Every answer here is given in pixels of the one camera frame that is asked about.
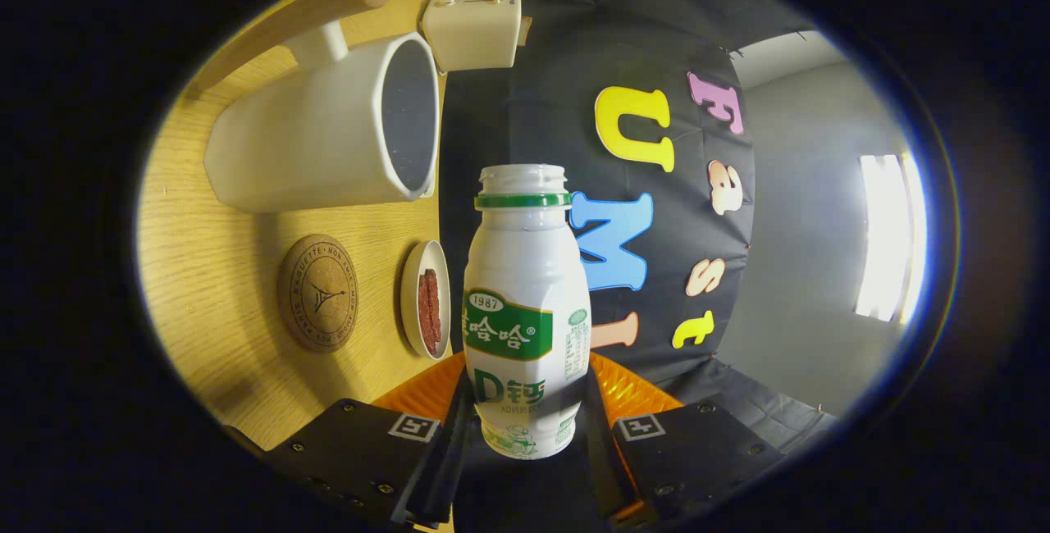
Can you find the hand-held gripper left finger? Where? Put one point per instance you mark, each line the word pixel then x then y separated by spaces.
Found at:
pixel 353 451

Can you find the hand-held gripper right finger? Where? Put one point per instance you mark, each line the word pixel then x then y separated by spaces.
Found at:
pixel 697 451

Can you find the round cork coaster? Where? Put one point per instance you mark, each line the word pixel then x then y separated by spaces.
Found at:
pixel 318 293

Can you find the white juice bottle green label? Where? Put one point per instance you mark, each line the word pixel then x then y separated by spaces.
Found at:
pixel 525 271

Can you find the red meat slice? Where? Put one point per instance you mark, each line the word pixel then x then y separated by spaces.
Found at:
pixel 423 312
pixel 436 312

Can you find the round white plate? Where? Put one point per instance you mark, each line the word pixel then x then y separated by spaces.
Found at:
pixel 410 303

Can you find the wooden table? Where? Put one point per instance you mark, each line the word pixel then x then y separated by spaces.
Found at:
pixel 213 287

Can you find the ceiling light panel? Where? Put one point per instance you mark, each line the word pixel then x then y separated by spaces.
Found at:
pixel 882 238

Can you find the white toaster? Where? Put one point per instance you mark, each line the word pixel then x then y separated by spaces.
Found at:
pixel 472 33

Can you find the bread slice in toaster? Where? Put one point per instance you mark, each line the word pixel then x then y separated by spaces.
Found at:
pixel 525 31

